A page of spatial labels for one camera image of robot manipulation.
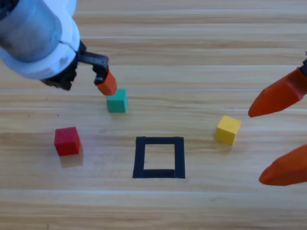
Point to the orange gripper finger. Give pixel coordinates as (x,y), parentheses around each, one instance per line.
(280,95)
(108,83)
(287,170)

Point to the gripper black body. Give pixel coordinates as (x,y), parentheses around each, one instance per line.
(67,80)

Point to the green wooden cube block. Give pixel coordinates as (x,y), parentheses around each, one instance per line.
(117,103)

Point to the red wooden cube block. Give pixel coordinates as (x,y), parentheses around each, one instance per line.
(67,141)

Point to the yellow wooden cube block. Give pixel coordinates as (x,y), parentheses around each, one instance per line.
(226,131)

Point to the black tape square outline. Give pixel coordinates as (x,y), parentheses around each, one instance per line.
(139,155)

